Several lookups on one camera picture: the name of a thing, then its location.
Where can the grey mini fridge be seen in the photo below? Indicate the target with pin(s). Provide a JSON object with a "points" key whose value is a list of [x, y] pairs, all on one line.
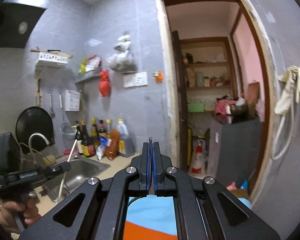
{"points": [[233, 150]]}

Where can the black wok pan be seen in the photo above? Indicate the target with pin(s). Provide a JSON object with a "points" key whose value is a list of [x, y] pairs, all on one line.
{"points": [[31, 120]]}

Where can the black range hood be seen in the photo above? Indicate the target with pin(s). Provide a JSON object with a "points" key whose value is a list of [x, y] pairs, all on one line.
{"points": [[17, 22]]}

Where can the dried plant branch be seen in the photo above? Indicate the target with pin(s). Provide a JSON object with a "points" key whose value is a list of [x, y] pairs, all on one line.
{"points": [[31, 159]]}

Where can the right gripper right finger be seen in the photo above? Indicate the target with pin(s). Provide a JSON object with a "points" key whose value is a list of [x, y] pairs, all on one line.
{"points": [[186, 192]]}

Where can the dark soy sauce bottle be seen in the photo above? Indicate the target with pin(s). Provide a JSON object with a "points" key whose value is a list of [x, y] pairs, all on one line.
{"points": [[87, 143]]}

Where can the white top rack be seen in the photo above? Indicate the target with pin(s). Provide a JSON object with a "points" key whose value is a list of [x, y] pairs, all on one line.
{"points": [[51, 58]]}

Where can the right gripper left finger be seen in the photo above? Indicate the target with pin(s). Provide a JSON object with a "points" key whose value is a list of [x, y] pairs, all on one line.
{"points": [[133, 181]]}

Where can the red plastic bag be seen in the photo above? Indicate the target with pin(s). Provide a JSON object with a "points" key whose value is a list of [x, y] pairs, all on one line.
{"points": [[104, 85]]}

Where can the large oil jug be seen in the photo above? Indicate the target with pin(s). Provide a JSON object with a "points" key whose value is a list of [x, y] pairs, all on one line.
{"points": [[126, 146]]}

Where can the red white floor bottle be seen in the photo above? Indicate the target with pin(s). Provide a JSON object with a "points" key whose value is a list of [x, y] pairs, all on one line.
{"points": [[197, 164]]}

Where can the red brown spice bag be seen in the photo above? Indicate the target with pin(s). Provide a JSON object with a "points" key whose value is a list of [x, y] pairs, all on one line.
{"points": [[112, 144]]}

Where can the wire mesh strainer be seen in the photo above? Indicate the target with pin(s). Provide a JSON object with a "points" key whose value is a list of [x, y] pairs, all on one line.
{"points": [[66, 129]]}

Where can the clear bag dried goods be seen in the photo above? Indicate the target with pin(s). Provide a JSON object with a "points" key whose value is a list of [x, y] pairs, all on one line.
{"points": [[122, 61]]}

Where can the wooden storage shelf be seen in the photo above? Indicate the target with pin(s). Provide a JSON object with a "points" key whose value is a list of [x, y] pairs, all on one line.
{"points": [[205, 72]]}

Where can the white wall socket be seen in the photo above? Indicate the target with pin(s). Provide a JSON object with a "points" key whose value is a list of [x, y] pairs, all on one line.
{"points": [[135, 80]]}

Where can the blue orange brown towel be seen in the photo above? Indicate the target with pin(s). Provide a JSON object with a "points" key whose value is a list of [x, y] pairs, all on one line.
{"points": [[151, 217]]}

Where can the stainless steel sink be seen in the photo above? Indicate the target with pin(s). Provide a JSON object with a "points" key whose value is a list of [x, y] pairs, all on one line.
{"points": [[81, 170]]}

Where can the dark bowl on fridge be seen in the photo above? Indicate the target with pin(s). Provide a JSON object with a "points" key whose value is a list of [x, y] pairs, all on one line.
{"points": [[239, 110]]}

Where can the cream rubber gloves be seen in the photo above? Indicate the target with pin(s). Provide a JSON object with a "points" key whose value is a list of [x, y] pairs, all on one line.
{"points": [[291, 90]]}

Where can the metal wall shelf rack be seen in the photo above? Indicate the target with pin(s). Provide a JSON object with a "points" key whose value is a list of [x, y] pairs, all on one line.
{"points": [[89, 75]]}

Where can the person's left hand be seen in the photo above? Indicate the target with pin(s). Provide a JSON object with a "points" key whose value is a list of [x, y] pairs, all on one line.
{"points": [[29, 211]]}

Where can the orange wall hook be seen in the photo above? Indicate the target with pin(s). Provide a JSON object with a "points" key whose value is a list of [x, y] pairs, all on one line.
{"points": [[158, 76]]}

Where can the chrome curved faucet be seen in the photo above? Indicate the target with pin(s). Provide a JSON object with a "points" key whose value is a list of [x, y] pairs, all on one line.
{"points": [[36, 143]]}

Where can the blue white salt bag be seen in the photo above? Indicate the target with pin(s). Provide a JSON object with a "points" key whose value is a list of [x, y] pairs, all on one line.
{"points": [[100, 150]]}

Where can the pink soap dish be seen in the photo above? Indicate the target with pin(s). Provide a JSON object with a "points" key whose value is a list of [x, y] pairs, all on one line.
{"points": [[66, 152]]}

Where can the white hanging basket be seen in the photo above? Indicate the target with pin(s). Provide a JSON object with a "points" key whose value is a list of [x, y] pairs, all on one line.
{"points": [[71, 100]]}

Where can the wooden cutting board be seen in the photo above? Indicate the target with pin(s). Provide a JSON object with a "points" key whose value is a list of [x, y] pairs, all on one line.
{"points": [[252, 97]]}

